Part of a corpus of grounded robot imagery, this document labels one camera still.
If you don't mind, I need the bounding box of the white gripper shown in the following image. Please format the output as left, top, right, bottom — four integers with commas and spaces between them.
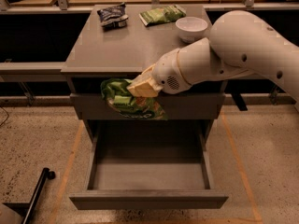
127, 49, 191, 97

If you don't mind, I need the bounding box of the green rice chip bag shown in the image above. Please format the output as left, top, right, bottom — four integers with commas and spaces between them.
100, 78, 168, 120

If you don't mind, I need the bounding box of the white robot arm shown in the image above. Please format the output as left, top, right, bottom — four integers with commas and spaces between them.
127, 10, 299, 100

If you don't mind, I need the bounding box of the grey middle drawer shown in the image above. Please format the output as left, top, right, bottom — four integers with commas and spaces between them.
70, 93, 225, 120

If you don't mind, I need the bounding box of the grey drawer cabinet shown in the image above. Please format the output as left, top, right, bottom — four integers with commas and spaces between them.
62, 5, 226, 139

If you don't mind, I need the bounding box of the dark blue snack bag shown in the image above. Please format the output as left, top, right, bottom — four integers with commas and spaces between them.
97, 3, 129, 29

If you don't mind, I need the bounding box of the open grey bottom drawer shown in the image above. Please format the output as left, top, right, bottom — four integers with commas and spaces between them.
70, 119, 228, 210

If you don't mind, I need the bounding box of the white bowl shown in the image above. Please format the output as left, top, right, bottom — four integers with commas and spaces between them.
176, 17, 208, 44

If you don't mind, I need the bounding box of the black metal stand leg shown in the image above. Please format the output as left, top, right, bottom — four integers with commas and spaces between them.
21, 167, 56, 224

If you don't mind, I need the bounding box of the grey metal rail frame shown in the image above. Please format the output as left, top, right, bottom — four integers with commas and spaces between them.
0, 0, 299, 107

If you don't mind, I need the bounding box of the black cable on floor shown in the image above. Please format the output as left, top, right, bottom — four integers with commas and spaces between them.
0, 105, 10, 128

